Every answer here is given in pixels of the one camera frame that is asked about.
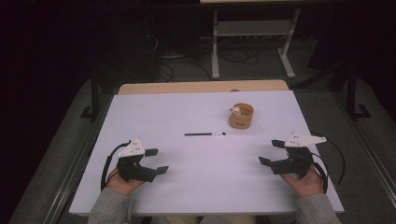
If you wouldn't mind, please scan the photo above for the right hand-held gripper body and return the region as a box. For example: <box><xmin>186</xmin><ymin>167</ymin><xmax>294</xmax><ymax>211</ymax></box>
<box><xmin>270</xmin><ymin>133</ymin><xmax>328</xmax><ymax>180</ymax></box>

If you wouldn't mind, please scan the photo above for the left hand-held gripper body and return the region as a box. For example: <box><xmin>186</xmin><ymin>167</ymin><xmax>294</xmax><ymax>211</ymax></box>
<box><xmin>116</xmin><ymin>138</ymin><xmax>158</xmax><ymax>184</ymax></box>

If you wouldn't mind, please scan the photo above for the round wooden pen holder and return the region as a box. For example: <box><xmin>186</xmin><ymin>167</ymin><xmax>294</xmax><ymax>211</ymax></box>
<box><xmin>228</xmin><ymin>103</ymin><xmax>255</xmax><ymax>130</ymax></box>

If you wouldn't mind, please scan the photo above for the black pen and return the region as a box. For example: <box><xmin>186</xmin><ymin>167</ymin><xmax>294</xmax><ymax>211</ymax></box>
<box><xmin>183</xmin><ymin>132</ymin><xmax>227</xmax><ymax>137</ymax></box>

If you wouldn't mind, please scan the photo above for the person's left hand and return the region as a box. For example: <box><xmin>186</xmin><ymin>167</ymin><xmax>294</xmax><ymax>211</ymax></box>
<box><xmin>106</xmin><ymin>167</ymin><xmax>146</xmax><ymax>197</ymax></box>

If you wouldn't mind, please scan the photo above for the person's right hand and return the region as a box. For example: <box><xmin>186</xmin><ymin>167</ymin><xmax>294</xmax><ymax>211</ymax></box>
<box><xmin>279</xmin><ymin>172</ymin><xmax>325</xmax><ymax>198</ymax></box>

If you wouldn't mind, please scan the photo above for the white board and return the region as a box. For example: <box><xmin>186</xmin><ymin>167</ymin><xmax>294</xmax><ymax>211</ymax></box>
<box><xmin>68</xmin><ymin>90</ymin><xmax>346</xmax><ymax>217</ymax></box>

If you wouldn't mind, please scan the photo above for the wooden table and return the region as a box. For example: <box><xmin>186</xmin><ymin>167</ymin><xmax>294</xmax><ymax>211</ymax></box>
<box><xmin>118</xmin><ymin>79</ymin><xmax>290</xmax><ymax>96</ymax></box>

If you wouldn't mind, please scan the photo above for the black metal stand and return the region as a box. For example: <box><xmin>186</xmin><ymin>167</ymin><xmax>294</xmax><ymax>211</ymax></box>
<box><xmin>79</xmin><ymin>66</ymin><xmax>103</xmax><ymax>121</ymax></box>
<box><xmin>329</xmin><ymin>62</ymin><xmax>373</xmax><ymax>121</ymax></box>

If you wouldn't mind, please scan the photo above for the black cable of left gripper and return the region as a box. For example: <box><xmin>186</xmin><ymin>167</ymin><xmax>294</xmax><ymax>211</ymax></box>
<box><xmin>100</xmin><ymin>140</ymin><xmax>132</xmax><ymax>191</ymax></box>

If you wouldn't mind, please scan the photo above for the thick black cable of right gripper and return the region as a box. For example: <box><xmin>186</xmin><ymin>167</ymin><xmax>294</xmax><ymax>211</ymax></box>
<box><xmin>312</xmin><ymin>152</ymin><xmax>329</xmax><ymax>194</ymax></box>

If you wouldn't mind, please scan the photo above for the thin black cable of right gripper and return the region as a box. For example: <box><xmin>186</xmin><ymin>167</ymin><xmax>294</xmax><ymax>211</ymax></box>
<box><xmin>312</xmin><ymin>132</ymin><xmax>347</xmax><ymax>187</ymax></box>

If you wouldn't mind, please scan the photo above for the aluminium rail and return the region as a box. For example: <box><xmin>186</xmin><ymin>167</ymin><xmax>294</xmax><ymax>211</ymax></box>
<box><xmin>43</xmin><ymin>92</ymin><xmax>115</xmax><ymax>224</ymax></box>
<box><xmin>330</xmin><ymin>92</ymin><xmax>396</xmax><ymax>200</ymax></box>

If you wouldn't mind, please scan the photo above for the bundle of floor cables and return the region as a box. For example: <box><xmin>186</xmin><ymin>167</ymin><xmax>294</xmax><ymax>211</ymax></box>
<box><xmin>148</xmin><ymin>33</ymin><xmax>260</xmax><ymax>82</ymax></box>

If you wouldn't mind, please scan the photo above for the white metal desk frame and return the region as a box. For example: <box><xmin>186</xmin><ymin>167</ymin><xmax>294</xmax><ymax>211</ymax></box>
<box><xmin>210</xmin><ymin>7</ymin><xmax>302</xmax><ymax>80</ymax></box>

